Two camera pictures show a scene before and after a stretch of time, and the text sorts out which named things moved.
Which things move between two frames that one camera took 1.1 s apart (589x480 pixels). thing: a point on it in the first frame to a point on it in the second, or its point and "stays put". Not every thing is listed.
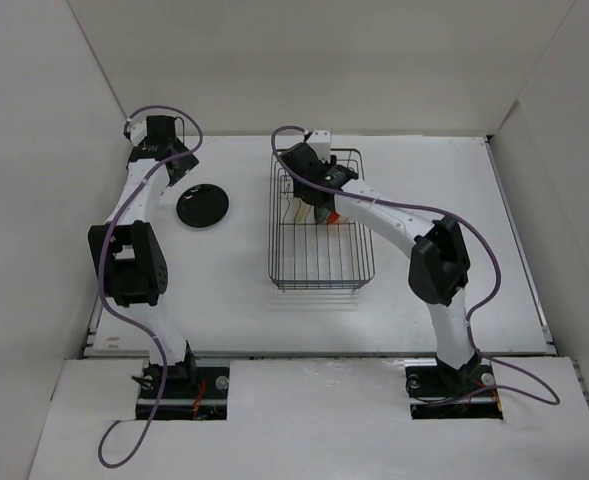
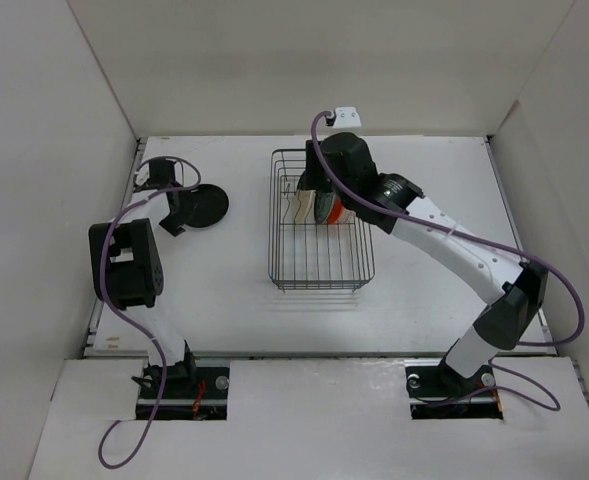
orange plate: x=332 y=218 stays put
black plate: x=201 y=205 stays put
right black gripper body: x=299 y=192 to x=315 y=178
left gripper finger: x=179 y=167 to x=182 y=205
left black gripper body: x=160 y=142 to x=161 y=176
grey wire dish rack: x=305 y=256 stays put
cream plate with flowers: x=300 y=210 stays put
